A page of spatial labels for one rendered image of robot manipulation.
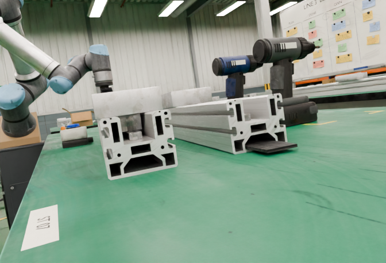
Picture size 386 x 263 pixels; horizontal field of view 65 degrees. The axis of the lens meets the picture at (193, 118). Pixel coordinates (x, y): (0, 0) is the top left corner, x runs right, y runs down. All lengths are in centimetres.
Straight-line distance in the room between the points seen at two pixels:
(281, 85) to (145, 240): 61
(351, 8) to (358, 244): 374
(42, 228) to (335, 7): 390
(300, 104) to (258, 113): 26
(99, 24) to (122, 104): 1233
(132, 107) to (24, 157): 119
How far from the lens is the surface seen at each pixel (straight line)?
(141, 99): 51
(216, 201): 28
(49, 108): 1216
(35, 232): 31
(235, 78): 98
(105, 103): 50
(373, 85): 222
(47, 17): 1272
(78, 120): 331
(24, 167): 166
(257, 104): 54
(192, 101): 79
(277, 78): 78
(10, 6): 147
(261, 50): 76
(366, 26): 378
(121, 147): 44
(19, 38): 134
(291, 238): 21
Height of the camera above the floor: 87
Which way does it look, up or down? 3 degrees down
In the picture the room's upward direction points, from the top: 8 degrees counter-clockwise
